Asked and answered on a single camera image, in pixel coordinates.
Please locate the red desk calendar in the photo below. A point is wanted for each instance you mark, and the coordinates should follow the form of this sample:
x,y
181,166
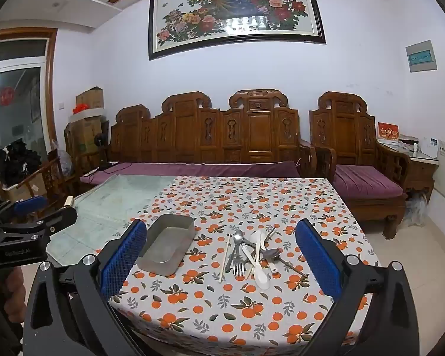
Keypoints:
x,y
388,131

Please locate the white remote control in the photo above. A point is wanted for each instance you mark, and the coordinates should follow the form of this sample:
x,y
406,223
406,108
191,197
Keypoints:
x,y
90,172

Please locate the grey wall electrical box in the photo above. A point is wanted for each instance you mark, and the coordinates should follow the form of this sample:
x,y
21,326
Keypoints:
x,y
421,56

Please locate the small brown cardboard box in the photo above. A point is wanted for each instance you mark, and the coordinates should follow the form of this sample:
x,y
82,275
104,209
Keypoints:
x,y
91,98

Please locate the large green print cardboard box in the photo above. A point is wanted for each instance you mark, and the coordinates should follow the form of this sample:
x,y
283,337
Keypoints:
x,y
83,135

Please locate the wooden framed glass door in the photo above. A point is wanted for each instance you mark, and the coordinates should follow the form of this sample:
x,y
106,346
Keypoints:
x,y
50,92

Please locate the red ornament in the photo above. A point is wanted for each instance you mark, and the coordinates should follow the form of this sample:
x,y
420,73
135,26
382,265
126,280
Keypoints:
x,y
80,109

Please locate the person's left hand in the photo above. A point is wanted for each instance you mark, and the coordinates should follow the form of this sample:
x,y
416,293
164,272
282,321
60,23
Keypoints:
x,y
9,283

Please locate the cardboard boxes stack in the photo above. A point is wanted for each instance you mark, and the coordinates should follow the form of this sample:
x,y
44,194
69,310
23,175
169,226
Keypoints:
x,y
48,181

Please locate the long purple sofa cushion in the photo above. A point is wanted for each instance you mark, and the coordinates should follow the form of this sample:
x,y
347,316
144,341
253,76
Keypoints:
x,y
193,170

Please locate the crumpled plastic bag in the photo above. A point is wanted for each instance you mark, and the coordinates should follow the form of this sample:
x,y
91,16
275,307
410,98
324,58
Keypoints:
x,y
61,159

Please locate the white ceramic spoon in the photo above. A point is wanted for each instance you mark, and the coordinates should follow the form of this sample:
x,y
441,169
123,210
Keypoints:
x,y
257,236

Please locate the carved wooden sofa bench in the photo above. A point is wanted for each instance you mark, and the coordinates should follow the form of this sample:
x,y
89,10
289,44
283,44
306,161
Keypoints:
x,y
215,133

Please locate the brown chopstick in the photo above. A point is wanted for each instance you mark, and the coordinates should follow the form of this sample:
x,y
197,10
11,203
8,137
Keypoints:
x,y
270,234
293,269

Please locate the clear plastic bag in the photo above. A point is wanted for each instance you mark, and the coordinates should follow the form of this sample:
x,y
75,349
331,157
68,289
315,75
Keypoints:
x,y
415,209

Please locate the black electric fan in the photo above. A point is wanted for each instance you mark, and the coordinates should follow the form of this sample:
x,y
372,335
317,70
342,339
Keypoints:
x,y
100,141

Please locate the orange fruit print tablecloth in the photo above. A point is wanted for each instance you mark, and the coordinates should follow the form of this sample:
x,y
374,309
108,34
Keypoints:
x,y
226,200

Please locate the carved wooden armchair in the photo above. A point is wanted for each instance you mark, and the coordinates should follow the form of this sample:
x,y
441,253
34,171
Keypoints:
x,y
345,129

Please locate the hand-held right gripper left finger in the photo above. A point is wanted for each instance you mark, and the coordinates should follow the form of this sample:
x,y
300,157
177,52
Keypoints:
x,y
122,259

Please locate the black device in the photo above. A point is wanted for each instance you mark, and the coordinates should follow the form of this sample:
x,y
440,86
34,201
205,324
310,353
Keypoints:
x,y
106,165

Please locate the pile of dark clothes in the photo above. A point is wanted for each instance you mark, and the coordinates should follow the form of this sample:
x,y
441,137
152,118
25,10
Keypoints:
x,y
18,163

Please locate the wooden side table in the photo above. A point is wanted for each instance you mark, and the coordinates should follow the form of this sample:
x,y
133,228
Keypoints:
x,y
419,172

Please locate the white desktop device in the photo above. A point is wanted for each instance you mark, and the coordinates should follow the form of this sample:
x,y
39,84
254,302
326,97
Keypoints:
x,y
429,148

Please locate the purple armchair cushion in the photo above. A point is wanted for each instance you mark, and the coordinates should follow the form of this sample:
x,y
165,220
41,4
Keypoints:
x,y
363,181

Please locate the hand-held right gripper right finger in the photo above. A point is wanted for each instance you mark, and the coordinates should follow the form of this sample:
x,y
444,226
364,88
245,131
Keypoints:
x,y
317,259

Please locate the framed peacock flower painting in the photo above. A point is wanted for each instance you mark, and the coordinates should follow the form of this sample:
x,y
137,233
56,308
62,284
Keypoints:
x,y
237,11

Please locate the rectangular metal tray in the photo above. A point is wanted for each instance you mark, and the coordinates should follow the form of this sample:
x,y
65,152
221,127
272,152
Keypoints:
x,y
163,243

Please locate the white plastic spoon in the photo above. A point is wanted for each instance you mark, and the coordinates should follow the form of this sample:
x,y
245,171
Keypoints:
x,y
261,280

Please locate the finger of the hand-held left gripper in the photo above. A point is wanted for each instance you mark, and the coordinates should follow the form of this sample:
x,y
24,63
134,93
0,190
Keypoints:
x,y
61,218
29,206

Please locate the flat white box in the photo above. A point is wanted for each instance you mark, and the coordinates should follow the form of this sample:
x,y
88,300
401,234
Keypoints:
x,y
87,115

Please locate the light wooden chopstick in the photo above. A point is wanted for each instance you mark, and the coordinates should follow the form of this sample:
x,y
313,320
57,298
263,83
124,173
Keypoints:
x,y
249,274
225,257

